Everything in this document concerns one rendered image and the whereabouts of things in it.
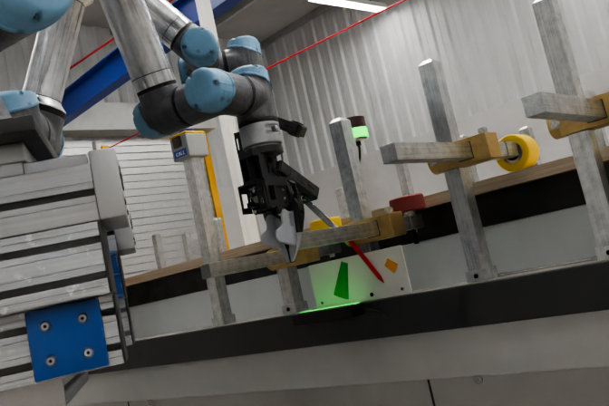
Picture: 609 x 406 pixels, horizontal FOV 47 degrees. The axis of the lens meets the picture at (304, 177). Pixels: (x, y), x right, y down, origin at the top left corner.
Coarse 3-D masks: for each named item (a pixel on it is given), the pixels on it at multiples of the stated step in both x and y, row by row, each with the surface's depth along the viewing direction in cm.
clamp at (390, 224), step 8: (376, 216) 146; (384, 216) 144; (392, 216) 145; (400, 216) 147; (352, 224) 150; (384, 224) 144; (392, 224) 144; (400, 224) 146; (384, 232) 145; (392, 232) 143; (400, 232) 145; (360, 240) 149; (368, 240) 147; (376, 240) 146
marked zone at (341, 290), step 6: (342, 264) 152; (342, 270) 152; (342, 276) 152; (336, 282) 153; (342, 282) 152; (336, 288) 153; (342, 288) 152; (336, 294) 154; (342, 294) 153; (348, 294) 151
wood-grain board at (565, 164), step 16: (560, 160) 140; (608, 160) 135; (512, 176) 146; (528, 176) 144; (544, 176) 142; (448, 192) 157; (480, 192) 151; (384, 208) 168; (224, 256) 206; (240, 256) 204; (160, 272) 226; (176, 272) 221
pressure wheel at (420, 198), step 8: (392, 200) 157; (400, 200) 156; (408, 200) 155; (416, 200) 155; (424, 200) 158; (392, 208) 157; (400, 208) 156; (408, 208) 155; (416, 208) 155; (408, 216) 158; (416, 232) 158; (416, 240) 157
